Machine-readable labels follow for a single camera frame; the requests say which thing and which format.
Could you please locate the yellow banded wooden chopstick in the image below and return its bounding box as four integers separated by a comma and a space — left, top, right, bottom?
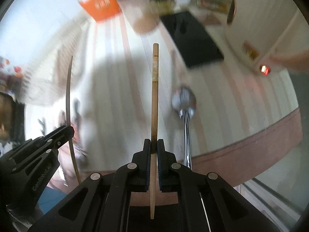
150, 43, 159, 219

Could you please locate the blue cabinet door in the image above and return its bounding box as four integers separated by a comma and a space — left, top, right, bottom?
38, 186, 66, 214

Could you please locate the large steel spoon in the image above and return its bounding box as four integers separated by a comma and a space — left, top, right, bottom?
171, 86, 196, 169

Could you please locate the striped cat table mat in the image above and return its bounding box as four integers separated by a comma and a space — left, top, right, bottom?
24, 4, 304, 207

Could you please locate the green banded chopstick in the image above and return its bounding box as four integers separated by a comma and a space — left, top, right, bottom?
65, 56, 81, 184

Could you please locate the black smartphone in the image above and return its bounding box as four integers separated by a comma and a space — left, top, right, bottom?
160, 11, 224, 69

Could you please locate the beige drink bottle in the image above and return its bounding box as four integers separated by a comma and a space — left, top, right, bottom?
117, 0, 159, 35

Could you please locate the pink white electric kettle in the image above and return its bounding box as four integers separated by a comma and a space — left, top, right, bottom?
225, 0, 308, 74

